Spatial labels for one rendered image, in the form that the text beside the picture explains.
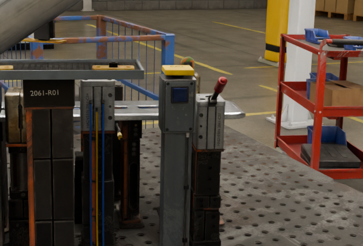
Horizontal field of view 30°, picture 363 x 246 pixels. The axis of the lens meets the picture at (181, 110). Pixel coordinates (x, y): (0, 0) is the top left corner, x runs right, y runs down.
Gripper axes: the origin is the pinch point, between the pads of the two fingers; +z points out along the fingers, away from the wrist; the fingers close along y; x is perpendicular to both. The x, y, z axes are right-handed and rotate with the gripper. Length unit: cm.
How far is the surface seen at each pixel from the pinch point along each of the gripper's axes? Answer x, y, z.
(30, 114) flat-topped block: 1.5, -3.8, 18.1
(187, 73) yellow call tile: -26.7, 9.4, 10.1
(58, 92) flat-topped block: -3.6, -2.0, 13.7
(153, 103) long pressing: -8, 46, 26
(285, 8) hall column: 37, 743, 54
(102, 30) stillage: 117, 325, 42
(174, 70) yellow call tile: -24.3, 8.4, 9.6
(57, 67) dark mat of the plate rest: -1.7, 2.1, 9.5
